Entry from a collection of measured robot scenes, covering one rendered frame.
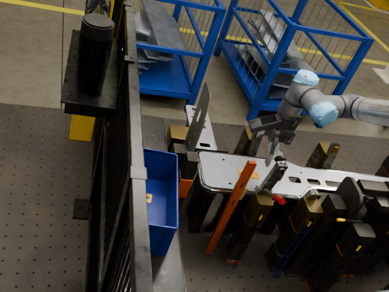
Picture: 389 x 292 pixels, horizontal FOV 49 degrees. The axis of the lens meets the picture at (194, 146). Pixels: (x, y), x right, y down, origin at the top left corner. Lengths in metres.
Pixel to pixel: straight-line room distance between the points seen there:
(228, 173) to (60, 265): 0.69
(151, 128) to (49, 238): 0.55
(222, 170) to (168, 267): 0.53
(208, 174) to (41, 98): 2.11
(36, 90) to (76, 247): 2.08
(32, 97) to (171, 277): 2.47
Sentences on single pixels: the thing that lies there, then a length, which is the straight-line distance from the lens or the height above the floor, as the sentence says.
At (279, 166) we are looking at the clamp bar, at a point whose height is 1.21.
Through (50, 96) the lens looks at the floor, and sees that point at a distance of 3.48.
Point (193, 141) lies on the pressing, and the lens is 1.46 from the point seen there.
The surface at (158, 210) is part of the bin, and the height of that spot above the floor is 1.03.
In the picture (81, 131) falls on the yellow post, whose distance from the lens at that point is 2.00.
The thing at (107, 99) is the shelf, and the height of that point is 1.43.
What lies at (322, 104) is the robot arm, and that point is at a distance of 1.35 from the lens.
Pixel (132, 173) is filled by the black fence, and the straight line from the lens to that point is 0.69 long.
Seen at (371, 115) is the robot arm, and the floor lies 1.47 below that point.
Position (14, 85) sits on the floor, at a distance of 3.57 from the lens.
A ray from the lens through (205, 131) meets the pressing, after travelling 1.77.
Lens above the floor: 2.03
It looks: 38 degrees down
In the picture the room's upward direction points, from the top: 20 degrees clockwise
